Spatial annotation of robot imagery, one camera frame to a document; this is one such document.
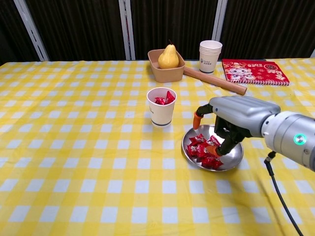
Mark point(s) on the yellow pear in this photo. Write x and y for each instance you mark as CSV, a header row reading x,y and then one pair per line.
x,y
168,60

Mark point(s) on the single white paper cup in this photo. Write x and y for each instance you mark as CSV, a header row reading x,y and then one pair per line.
x,y
161,115

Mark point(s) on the round silver metal plate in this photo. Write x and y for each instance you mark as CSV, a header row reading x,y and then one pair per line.
x,y
233,157

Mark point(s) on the black ribbed partition panel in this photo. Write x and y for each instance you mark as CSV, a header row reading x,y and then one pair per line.
x,y
172,22
270,24
9,29
78,29

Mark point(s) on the tan square bowl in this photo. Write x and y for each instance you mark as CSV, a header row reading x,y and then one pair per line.
x,y
167,75

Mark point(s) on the stack of white paper cups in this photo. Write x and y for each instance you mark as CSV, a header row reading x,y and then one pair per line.
x,y
209,61

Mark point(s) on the red spiral calendar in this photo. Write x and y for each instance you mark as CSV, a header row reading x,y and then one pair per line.
x,y
256,72

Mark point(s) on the red candy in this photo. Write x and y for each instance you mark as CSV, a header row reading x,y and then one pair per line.
x,y
203,149
170,97
211,162
192,150
214,140
160,100
197,140

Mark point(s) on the white metal partition post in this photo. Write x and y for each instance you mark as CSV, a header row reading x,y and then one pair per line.
x,y
313,54
219,19
128,29
32,32

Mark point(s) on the yellow white checked tablecloth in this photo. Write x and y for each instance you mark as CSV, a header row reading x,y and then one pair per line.
x,y
73,147

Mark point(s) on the wooden rolling pin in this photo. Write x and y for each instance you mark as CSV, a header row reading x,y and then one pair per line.
x,y
216,81

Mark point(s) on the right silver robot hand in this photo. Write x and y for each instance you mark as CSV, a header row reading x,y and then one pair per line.
x,y
241,108

